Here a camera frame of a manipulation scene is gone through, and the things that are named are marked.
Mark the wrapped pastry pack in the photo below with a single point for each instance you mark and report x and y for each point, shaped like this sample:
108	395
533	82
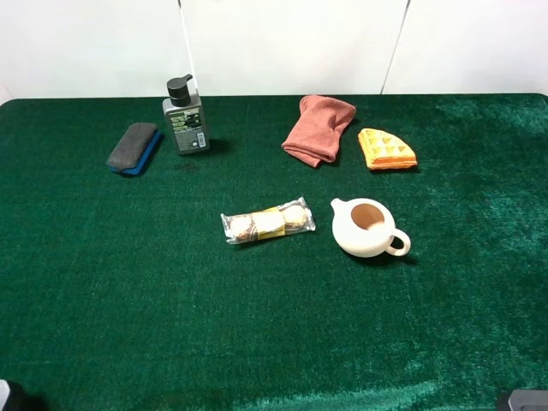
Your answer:
290	218

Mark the yellow waffle toy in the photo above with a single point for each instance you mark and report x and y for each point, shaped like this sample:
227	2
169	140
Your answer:
385	151

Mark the blue grey board eraser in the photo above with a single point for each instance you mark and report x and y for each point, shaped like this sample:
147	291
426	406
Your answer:
133	151

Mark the folded red cloth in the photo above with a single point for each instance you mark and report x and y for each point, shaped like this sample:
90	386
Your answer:
315	138

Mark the white ceramic teapot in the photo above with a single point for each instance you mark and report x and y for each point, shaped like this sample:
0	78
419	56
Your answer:
365	228

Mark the grey pump soap bottle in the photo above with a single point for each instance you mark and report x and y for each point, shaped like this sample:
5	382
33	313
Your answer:
184	114

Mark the grey device bottom right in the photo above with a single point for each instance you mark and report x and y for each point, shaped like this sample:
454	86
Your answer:
523	400

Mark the green velvet table cover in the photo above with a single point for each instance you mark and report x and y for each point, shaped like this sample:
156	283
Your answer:
123	294

